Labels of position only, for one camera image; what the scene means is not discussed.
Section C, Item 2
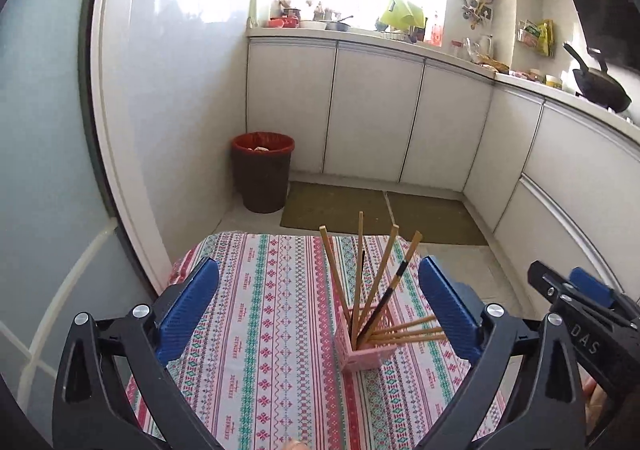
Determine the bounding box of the frosted glass sliding door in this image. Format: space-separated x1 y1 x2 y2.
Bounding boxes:
0 0 173 431

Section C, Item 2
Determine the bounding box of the green floor mat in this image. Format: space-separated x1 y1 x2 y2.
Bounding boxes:
280 181 396 237
386 191 488 247

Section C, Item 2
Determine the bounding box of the person's right hand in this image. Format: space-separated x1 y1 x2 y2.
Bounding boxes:
580 377 608 438

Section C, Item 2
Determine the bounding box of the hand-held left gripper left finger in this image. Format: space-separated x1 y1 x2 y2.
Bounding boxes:
52 256 221 450

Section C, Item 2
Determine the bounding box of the pink perforated utensil holder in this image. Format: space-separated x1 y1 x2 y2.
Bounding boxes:
334 305 398 372

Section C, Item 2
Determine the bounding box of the patterned knit tablecloth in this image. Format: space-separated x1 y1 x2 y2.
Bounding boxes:
125 231 506 450

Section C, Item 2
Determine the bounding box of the white cabinet drawer front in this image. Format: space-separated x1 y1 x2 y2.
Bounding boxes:
520 102 640 251
494 177 626 313

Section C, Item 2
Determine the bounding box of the black wok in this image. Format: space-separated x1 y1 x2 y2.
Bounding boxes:
562 42 633 115

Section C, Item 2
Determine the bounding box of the red bottle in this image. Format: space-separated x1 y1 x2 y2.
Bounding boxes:
427 12 446 48

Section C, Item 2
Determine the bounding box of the dark trash bin red liner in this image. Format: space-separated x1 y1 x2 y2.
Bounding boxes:
231 132 296 215

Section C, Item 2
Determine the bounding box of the green plastic bag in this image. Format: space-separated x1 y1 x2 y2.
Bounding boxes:
379 0 426 30

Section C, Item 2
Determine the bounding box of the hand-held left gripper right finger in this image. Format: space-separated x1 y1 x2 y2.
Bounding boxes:
417 255 586 450

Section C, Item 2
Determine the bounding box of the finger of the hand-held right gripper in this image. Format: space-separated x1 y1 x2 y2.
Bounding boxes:
569 266 640 325
527 260 576 303

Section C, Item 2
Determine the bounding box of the bunch of wooden chopsticks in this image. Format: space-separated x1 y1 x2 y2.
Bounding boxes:
320 211 447 348

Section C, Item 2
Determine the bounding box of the black chopstick with gold band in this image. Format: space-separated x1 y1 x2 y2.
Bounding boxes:
361 255 412 343

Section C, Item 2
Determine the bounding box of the wall rack with packets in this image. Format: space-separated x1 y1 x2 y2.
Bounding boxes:
517 18 556 58

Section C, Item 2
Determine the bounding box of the clear glass kettle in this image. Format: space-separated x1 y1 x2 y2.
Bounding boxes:
465 34 496 63

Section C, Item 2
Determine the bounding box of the white cabinet door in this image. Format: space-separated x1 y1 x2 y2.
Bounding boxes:
324 44 426 183
400 60 493 193
247 40 338 174
462 84 546 231

